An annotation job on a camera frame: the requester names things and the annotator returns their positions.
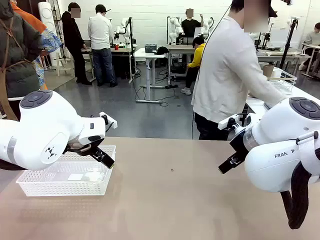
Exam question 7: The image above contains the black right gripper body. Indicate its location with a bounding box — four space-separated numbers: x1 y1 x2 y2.
229 132 251 161

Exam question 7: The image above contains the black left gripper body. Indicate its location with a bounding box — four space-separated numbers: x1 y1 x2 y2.
63 137 105 156

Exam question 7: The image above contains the white perforated plastic basket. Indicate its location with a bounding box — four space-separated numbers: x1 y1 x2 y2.
16 145 117 198

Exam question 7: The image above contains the person's right forearm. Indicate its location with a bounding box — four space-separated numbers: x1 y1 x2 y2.
252 74 287 107

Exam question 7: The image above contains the person in white cardigan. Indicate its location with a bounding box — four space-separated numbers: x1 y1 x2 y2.
191 0 288 141

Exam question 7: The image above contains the white side table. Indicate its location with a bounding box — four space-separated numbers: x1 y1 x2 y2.
246 84 320 117

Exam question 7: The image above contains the person in yellow hoodie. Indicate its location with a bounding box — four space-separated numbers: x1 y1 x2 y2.
180 36 207 96

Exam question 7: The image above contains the white stool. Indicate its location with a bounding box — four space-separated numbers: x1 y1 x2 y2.
53 51 75 77

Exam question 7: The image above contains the person in green jacket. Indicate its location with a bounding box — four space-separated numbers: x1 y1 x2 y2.
0 0 44 122

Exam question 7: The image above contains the white standing desk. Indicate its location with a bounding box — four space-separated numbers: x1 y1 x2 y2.
133 47 169 104

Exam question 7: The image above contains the person in black hoodie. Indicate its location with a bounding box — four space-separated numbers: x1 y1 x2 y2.
61 2 93 86

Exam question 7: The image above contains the person in orange and blue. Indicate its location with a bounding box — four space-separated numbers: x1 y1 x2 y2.
11 0 63 91

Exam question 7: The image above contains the wooden top desk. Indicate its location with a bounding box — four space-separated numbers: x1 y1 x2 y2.
165 44 198 87

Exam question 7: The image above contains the black tripod stand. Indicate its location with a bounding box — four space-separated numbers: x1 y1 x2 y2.
278 17 300 70

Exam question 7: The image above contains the person in white shirt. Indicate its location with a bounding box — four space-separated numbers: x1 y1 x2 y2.
87 4 119 88

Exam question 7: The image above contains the black cap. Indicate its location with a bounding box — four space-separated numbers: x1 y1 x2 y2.
153 46 170 56

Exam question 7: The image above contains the person in black t-shirt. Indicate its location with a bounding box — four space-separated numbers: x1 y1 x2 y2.
181 8 203 38

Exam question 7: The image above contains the seated person in grey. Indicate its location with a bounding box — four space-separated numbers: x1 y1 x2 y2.
298 22 320 76

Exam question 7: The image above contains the white tower fan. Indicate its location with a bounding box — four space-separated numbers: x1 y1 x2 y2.
37 1 62 67

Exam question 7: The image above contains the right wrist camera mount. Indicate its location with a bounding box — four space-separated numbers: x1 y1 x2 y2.
217 113 261 131

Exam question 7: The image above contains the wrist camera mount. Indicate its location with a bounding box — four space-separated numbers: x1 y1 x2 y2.
217 113 261 131
99 111 118 130

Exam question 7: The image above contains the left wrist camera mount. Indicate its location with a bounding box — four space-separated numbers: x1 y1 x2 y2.
99 111 118 130

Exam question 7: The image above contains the white velcro strap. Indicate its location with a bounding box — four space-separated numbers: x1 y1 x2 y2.
296 131 320 176

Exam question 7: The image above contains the black cable sleeve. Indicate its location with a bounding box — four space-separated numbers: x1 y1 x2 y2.
279 159 313 230

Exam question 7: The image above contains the white wire basket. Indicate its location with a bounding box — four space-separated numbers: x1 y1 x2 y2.
266 67 298 95

